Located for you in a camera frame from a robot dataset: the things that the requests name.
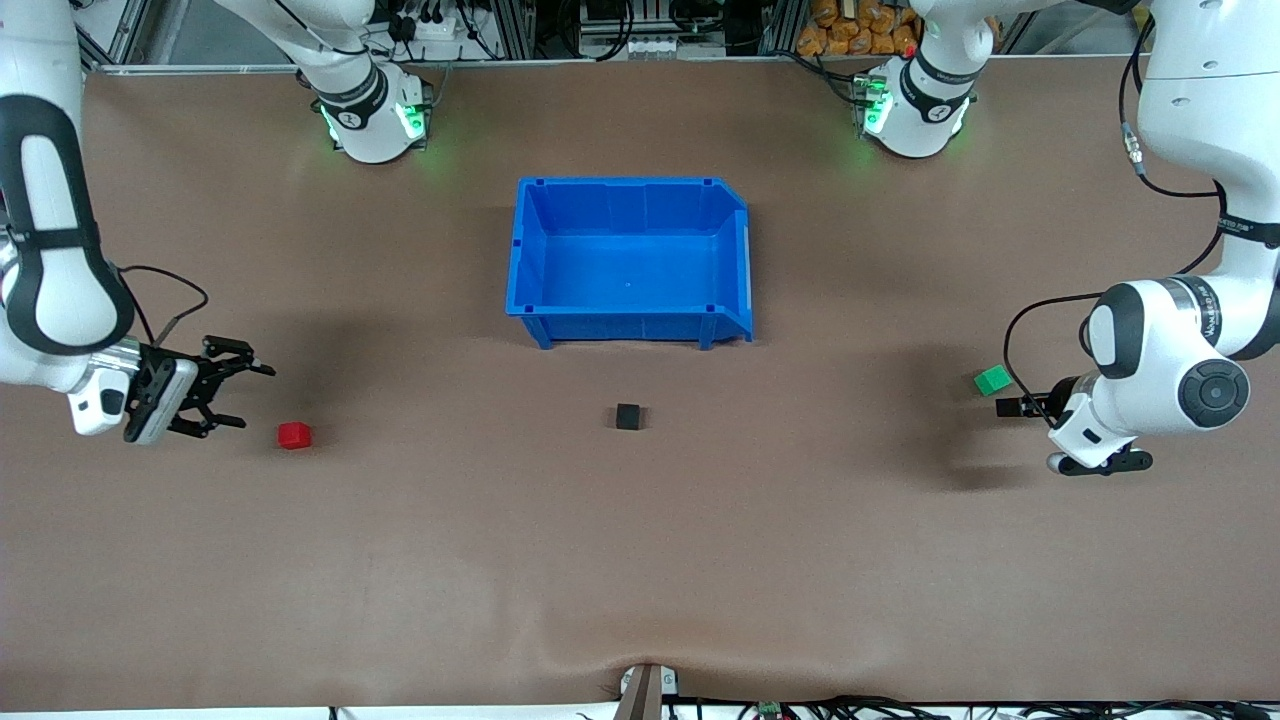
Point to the brown table mat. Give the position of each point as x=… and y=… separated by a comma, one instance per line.
x=640, y=560

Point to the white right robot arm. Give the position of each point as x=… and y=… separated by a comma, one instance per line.
x=50, y=250

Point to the aluminium frame strut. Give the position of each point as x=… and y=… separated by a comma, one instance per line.
x=130, y=30

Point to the blue plastic storage bin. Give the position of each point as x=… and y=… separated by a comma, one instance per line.
x=630, y=260

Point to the green cube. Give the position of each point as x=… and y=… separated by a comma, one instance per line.
x=993, y=380

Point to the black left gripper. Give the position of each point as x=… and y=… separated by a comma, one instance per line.
x=1046, y=402

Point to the white connector block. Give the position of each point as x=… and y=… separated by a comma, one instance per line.
x=650, y=45

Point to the aluminium table edge rail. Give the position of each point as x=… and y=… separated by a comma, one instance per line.
x=600, y=62

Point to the red cube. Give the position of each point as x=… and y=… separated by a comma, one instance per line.
x=294, y=435

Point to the black cube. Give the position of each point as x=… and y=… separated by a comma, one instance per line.
x=629, y=416

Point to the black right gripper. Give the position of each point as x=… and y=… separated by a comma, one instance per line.
x=158, y=371

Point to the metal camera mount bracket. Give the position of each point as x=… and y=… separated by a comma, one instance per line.
x=645, y=695

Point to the white power strip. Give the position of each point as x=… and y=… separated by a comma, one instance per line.
x=430, y=25

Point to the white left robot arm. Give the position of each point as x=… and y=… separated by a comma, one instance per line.
x=1170, y=360

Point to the orange packaged items heap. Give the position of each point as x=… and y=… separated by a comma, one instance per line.
x=855, y=25

